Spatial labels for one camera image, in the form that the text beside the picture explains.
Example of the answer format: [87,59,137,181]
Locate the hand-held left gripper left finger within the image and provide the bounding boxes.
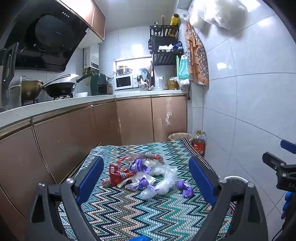
[25,156,104,241]

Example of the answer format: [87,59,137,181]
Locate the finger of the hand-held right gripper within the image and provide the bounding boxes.
[280,139,296,154]
[262,152,288,173]

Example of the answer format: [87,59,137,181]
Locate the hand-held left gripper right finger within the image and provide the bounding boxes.
[188,156,269,241]

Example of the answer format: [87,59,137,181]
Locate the purple candy wrapper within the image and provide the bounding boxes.
[176,179,195,197]
[128,159,145,173]
[138,177,151,189]

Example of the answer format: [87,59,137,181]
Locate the red snack wrapper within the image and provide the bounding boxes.
[109,156,139,187]

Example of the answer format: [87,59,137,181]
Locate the clear plastic bag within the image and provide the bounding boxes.
[140,165,178,199]

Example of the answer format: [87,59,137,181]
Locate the clear wrapper with red print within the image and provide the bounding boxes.
[139,152,163,164]

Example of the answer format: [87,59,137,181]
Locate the person's right hand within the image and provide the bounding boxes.
[281,191,293,220]

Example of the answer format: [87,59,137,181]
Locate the cooking oil bottle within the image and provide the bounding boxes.
[191,130,206,158]

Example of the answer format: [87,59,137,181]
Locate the beige waste bin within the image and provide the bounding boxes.
[168,133,193,142]

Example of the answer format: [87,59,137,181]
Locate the zigzag knitted table cloth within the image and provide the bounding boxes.
[58,137,236,241]

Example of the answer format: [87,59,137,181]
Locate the brown base cabinets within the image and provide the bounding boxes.
[0,95,188,223]

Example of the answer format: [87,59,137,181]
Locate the white kitchen countertop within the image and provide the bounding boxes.
[0,91,187,129]

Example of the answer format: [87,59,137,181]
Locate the gas stove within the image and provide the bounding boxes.
[21,94,74,107]

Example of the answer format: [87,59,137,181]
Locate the dark green kettle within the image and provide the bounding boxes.
[90,73,109,96]

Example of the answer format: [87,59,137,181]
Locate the black frying pan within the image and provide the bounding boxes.
[43,74,94,97]

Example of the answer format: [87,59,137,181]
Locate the small white plastic bag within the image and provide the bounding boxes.
[177,77,190,90]

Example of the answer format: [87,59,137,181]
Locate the white microwave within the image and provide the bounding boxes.
[114,74,136,91]

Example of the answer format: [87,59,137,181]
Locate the steel pot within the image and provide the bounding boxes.
[116,66,133,76]

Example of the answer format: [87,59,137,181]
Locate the teal bag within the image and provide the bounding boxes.
[176,56,190,79]

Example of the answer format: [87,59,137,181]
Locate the clear glass jug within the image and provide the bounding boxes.
[9,75,22,108]

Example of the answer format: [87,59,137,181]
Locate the grey blue cloth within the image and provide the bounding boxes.
[139,68,151,81]

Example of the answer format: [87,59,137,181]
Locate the orange floral apron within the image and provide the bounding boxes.
[185,22,209,86]

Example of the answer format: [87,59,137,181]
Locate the white water heater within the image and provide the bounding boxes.
[83,44,100,70]

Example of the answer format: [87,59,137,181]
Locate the window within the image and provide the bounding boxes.
[113,56,153,77]

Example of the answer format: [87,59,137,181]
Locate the black storage rack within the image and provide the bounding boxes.
[148,24,184,90]

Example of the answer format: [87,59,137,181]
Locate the black range hood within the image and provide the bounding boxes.
[0,0,90,72]

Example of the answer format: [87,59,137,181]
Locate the hanging white plastic bags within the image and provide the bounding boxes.
[190,0,248,29]

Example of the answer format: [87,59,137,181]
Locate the brown upper cabinets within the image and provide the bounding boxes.
[58,0,106,42]

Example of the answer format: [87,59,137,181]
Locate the yellow film roll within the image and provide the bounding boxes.
[168,13,181,37]

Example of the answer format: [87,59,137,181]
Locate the brass wok with steel handle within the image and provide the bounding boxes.
[20,74,78,101]

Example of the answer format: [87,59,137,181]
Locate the dark upright frame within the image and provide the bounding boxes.
[0,43,19,102]

